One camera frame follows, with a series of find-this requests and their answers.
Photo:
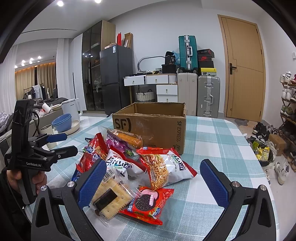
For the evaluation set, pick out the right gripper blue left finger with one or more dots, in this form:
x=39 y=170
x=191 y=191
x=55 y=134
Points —
x=88 y=183

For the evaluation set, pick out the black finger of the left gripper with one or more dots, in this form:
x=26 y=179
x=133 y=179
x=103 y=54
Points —
x=64 y=152

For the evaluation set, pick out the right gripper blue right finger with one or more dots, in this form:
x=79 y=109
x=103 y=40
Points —
x=217 y=182

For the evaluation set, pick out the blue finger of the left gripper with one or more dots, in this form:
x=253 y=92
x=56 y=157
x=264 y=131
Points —
x=56 y=138

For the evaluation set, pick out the clear cracker sandwich pack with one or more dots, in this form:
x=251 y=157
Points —
x=113 y=195

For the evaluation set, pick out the red chips snack bag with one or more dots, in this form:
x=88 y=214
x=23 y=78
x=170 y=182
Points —
x=95 y=151

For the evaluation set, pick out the purple candy bag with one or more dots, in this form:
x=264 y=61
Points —
x=121 y=146

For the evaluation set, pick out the white red noodle snack bag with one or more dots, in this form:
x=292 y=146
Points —
x=164 y=166

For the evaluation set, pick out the red Oreo cookie pack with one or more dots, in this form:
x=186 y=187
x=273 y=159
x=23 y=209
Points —
x=148 y=207

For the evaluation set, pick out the orange bread roll pack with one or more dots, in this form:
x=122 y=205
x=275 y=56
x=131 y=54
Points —
x=131 y=139

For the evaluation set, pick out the person's left hand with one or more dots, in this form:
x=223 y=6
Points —
x=14 y=177

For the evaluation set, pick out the blue plastic basin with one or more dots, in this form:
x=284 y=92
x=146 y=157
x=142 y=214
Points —
x=62 y=123

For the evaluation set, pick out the teal checkered tablecloth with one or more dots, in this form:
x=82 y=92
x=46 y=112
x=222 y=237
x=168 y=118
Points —
x=191 y=211

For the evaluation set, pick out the black trash bin with wrappers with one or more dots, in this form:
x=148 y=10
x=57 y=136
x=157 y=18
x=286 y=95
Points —
x=262 y=152

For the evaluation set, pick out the white sneaker on floor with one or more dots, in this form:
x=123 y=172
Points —
x=282 y=169

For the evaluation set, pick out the small cardboard box on floor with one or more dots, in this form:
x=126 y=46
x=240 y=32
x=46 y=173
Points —
x=279 y=143

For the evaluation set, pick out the cardboard SF Express box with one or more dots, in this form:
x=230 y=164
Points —
x=160 y=124

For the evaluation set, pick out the wooden shoe rack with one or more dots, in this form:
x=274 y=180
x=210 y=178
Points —
x=287 y=114

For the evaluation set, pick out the black refrigerator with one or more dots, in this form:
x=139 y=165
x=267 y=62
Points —
x=115 y=64

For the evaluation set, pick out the woven laundry basket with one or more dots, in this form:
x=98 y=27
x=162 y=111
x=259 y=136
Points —
x=145 y=96

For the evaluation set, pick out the silver aluminium suitcase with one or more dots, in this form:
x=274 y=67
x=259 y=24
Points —
x=208 y=96

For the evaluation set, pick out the wooden door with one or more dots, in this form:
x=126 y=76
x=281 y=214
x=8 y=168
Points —
x=245 y=69

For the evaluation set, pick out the beige suitcase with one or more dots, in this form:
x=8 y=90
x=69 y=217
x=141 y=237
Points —
x=187 y=91

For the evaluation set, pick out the dark glass cabinet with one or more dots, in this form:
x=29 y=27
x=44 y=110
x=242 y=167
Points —
x=94 y=40

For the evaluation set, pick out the white drawer desk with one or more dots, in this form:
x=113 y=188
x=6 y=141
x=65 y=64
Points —
x=166 y=85

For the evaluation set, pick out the stacked shoe boxes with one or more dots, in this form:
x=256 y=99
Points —
x=205 y=62

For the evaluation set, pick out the black bag on desk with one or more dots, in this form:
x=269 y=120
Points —
x=172 y=61

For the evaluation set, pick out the teal suitcase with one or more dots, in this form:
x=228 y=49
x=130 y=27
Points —
x=188 y=53

